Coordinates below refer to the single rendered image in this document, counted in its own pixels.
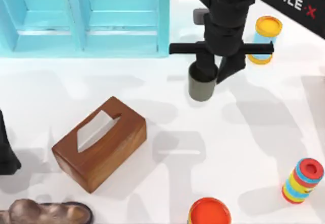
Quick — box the grey cup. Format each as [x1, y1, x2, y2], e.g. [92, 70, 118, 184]
[188, 61, 219, 103]

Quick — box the yellow and blue can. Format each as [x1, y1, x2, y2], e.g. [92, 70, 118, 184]
[247, 15, 283, 65]

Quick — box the white tissue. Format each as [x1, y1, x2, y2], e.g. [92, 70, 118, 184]
[77, 110, 122, 153]

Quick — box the wooden tissue box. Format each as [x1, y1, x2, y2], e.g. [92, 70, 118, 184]
[51, 95, 148, 194]

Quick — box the stack of coloured rings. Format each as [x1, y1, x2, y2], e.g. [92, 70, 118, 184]
[282, 157, 325, 205]

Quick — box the orange lidded can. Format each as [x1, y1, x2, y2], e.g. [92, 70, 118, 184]
[188, 197, 233, 224]

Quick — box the light blue rack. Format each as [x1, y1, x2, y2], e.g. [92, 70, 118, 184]
[0, 0, 170, 59]

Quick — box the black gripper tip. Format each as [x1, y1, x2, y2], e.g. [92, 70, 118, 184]
[0, 109, 22, 177]

